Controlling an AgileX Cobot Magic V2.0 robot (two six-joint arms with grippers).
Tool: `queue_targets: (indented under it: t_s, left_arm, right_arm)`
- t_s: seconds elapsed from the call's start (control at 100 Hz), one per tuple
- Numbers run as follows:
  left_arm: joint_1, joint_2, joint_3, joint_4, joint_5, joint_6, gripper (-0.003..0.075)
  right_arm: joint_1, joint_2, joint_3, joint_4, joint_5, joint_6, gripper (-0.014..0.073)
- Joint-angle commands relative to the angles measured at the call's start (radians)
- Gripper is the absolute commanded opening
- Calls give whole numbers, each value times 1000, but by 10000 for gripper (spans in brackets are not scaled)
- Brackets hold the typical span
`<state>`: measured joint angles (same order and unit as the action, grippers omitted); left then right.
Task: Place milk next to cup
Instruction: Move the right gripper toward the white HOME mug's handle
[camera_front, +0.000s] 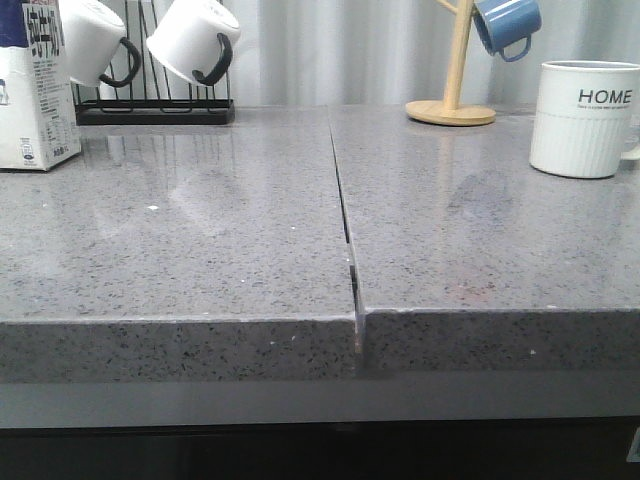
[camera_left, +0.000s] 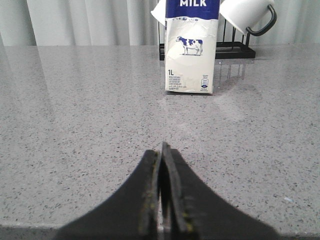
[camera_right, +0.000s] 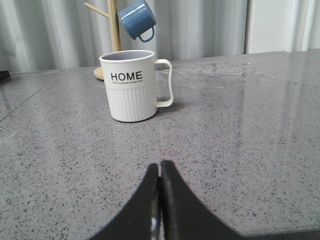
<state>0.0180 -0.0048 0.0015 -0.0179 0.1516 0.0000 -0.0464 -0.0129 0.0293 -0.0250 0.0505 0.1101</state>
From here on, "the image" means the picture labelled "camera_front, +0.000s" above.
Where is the blue enamel mug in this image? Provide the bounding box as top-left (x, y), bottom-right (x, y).
top-left (473, 0), bottom-right (542, 63)

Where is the white mug black handle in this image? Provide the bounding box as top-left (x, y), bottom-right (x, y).
top-left (59, 0), bottom-right (141, 88)
top-left (146, 0), bottom-right (241, 86)

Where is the wooden mug tree stand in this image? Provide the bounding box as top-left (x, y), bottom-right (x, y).
top-left (405, 1), bottom-right (496, 127)

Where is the white mug black handle left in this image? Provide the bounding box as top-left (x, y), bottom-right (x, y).
top-left (59, 0), bottom-right (141, 88)

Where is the black wire mug rack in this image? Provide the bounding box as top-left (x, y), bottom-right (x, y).
top-left (72, 1), bottom-right (235, 125)

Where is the white mug black handle right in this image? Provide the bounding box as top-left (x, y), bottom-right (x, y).
top-left (146, 0), bottom-right (241, 86)

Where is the white HOME mug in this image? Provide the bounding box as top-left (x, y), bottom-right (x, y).
top-left (529, 60), bottom-right (639, 179)

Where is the blue white milk carton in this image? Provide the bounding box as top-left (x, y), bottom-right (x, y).
top-left (1, 1), bottom-right (81, 171)

